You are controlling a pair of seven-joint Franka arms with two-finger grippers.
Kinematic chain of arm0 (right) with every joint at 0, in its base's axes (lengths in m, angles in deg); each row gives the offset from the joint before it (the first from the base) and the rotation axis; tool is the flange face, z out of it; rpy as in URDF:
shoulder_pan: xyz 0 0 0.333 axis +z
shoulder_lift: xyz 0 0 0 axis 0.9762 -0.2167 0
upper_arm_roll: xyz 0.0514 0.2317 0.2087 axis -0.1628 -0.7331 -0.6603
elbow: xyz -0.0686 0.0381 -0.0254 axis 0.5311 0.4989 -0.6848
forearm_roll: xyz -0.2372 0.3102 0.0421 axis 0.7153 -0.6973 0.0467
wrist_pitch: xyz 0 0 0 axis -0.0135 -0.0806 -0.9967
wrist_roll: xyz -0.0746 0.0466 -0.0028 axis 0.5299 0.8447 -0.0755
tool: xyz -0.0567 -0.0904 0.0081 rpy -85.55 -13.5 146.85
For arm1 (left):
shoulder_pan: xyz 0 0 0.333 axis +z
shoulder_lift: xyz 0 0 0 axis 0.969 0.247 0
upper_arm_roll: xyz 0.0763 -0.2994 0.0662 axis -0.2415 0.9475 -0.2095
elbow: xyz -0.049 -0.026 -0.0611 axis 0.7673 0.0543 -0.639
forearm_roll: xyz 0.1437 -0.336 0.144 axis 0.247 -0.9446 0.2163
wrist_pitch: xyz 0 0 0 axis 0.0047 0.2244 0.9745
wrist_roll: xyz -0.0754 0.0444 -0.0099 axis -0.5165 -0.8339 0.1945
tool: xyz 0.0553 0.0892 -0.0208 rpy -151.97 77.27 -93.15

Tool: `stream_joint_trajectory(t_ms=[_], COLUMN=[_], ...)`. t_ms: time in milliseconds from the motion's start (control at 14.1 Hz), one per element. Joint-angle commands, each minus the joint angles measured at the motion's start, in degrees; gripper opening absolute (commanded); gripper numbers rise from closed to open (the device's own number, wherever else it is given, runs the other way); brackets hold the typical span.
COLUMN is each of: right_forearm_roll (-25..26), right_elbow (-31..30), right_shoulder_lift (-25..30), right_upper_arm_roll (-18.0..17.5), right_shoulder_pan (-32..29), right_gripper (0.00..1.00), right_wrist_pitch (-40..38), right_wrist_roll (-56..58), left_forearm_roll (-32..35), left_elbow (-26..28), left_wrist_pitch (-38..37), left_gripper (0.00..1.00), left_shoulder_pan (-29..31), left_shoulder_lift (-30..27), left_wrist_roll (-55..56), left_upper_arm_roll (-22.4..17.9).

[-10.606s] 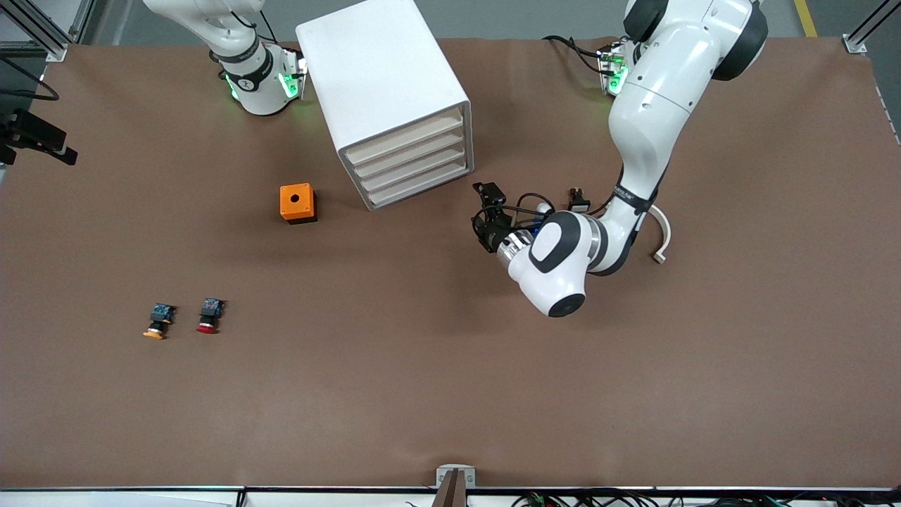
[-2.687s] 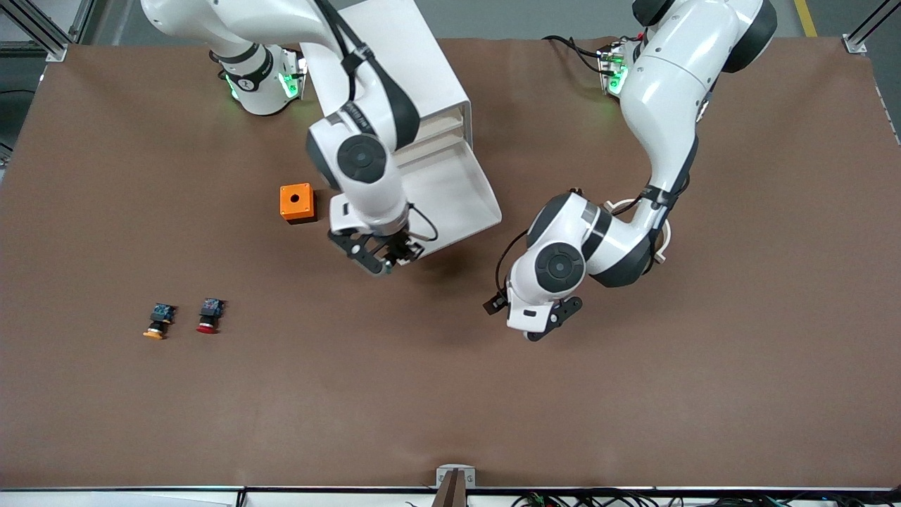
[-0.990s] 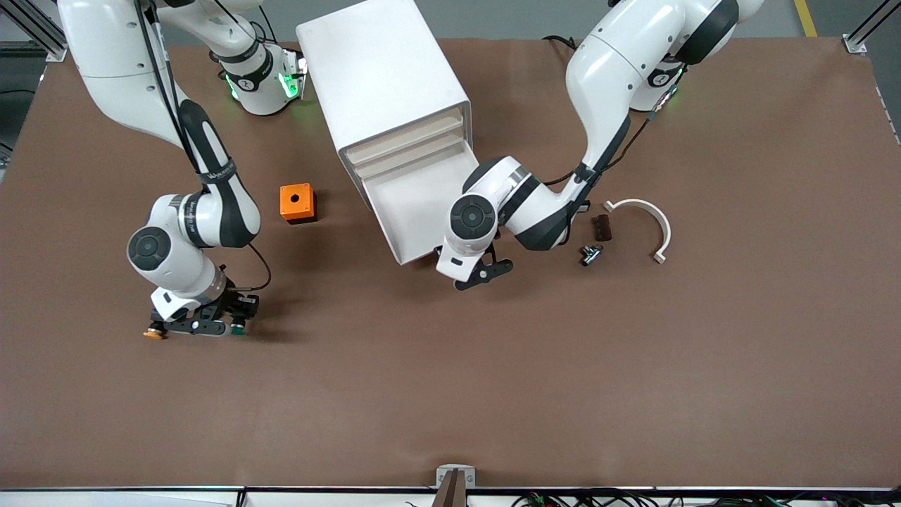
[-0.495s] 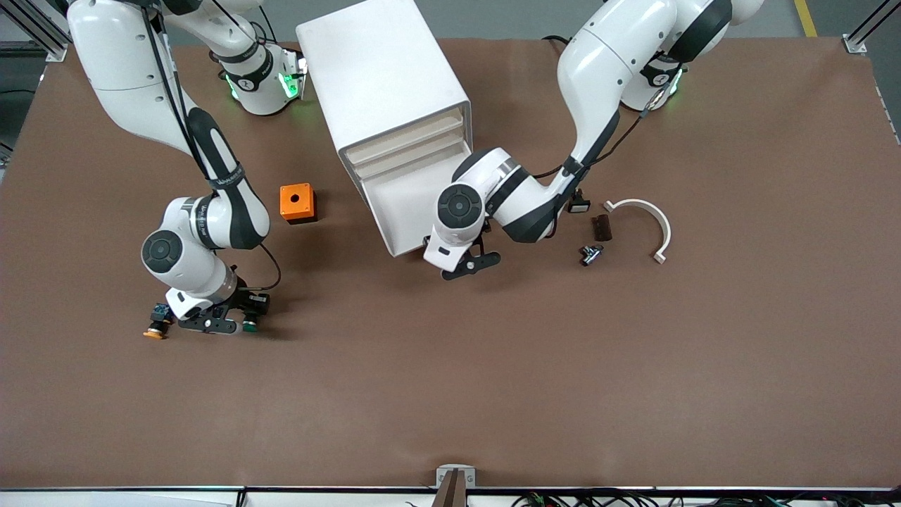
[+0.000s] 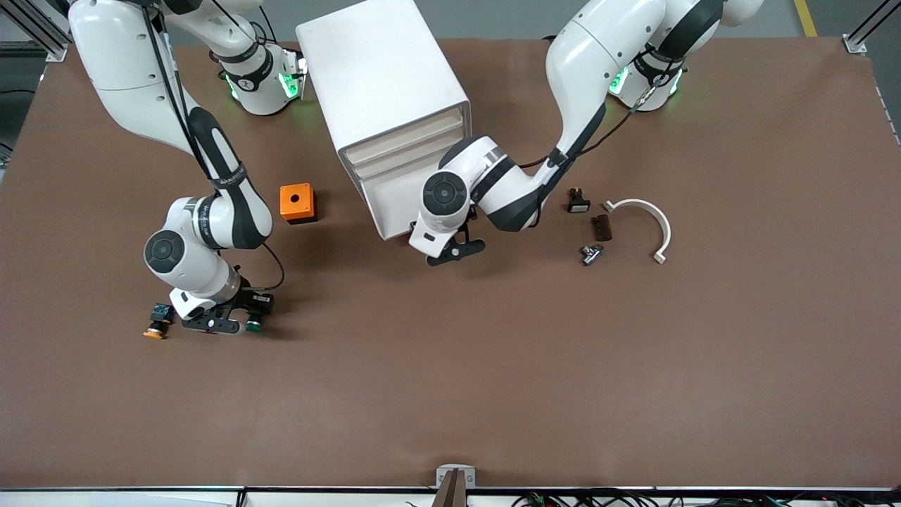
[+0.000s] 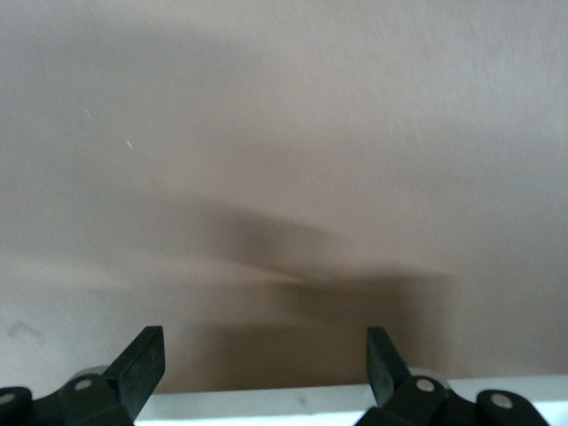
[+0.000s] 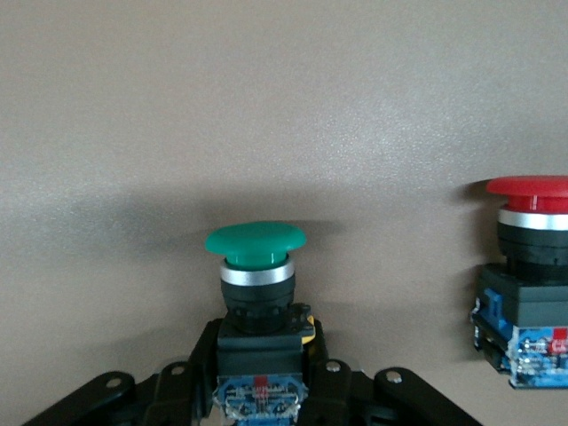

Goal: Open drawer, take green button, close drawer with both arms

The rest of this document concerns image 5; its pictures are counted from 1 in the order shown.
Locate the white drawer cabinet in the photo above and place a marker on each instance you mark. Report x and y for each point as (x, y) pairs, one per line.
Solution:
(380, 70)

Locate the grey camera stand bracket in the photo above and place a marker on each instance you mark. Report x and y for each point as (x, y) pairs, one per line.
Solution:
(455, 477)

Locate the silver key switch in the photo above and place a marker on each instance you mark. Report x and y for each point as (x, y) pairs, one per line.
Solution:
(592, 254)

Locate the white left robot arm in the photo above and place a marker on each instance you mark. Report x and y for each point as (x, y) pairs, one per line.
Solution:
(591, 56)

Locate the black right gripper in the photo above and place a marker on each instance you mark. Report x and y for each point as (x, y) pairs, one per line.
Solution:
(248, 298)

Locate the aluminium frame profile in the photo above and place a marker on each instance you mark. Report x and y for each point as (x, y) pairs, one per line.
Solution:
(55, 51)
(857, 45)

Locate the brown terminal block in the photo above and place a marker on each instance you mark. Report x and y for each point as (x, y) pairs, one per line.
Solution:
(604, 228)

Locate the brown table mat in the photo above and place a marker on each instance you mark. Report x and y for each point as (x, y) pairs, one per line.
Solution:
(450, 394)

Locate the green push button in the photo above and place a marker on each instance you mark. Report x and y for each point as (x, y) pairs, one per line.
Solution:
(254, 327)

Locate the black switch with white face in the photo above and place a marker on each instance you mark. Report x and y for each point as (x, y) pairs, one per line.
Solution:
(578, 201)

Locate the orange button enclosure box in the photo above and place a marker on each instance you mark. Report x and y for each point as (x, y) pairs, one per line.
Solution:
(295, 201)

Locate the white curved plastic bracket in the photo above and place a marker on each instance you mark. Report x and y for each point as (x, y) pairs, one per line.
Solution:
(665, 225)

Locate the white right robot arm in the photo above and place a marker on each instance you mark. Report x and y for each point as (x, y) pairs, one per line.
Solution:
(141, 70)

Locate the yellow push button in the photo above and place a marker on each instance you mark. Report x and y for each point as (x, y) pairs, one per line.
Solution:
(156, 324)

